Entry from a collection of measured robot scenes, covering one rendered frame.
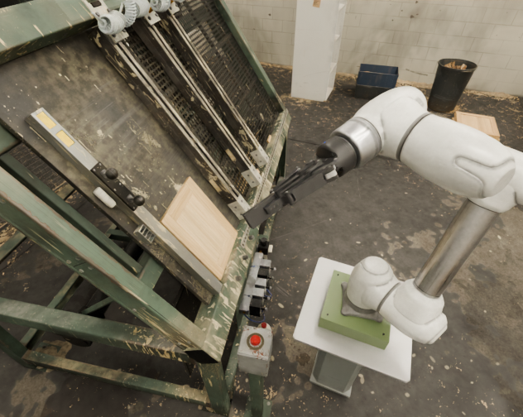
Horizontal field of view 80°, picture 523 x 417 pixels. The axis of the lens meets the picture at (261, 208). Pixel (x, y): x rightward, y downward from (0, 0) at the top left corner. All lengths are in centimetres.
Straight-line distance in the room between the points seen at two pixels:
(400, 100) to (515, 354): 237
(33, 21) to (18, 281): 230
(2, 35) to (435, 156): 114
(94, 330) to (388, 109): 145
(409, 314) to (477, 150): 84
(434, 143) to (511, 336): 240
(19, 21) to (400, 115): 109
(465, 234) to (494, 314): 179
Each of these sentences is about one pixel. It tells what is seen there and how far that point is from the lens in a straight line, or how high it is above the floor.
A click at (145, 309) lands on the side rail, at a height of 114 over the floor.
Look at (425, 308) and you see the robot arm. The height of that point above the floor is 110.
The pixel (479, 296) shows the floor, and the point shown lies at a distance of 301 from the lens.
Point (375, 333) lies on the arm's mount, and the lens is 152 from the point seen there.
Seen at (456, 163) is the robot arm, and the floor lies 183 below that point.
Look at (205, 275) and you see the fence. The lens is 140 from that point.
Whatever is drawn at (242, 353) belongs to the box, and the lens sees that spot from 129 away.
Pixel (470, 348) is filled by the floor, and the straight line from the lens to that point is 271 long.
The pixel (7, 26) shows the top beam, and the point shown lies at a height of 191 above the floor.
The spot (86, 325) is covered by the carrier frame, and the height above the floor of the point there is 79.
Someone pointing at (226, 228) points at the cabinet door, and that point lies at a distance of 162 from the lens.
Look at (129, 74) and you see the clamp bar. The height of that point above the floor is 166.
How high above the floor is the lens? 212
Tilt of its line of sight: 42 degrees down
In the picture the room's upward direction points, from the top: straight up
